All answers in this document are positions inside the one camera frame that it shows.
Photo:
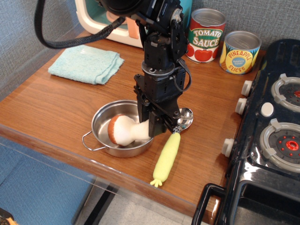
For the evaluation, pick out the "orange object at corner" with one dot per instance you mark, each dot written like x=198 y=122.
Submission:
x=6 y=218

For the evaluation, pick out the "tomato sauce can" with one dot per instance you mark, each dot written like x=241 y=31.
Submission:
x=205 y=31

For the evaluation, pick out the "black toy stove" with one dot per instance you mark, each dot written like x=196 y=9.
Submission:
x=263 y=174

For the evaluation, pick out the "red and white plush mushroom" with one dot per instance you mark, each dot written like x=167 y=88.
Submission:
x=123 y=130

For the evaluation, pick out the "teal toy microwave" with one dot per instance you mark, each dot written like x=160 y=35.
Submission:
x=98 y=21

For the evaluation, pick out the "pineapple slices can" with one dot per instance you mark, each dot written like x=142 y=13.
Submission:
x=239 y=53

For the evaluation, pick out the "spoon with green handle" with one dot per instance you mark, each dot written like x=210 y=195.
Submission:
x=169 y=152

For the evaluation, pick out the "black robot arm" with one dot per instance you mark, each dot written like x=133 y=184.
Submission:
x=160 y=62

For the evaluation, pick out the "small steel pan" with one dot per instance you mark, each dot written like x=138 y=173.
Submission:
x=100 y=124

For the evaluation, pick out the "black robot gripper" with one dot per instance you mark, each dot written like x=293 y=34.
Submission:
x=157 y=100

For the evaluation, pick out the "light blue folded towel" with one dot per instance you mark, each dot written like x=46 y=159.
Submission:
x=87 y=65

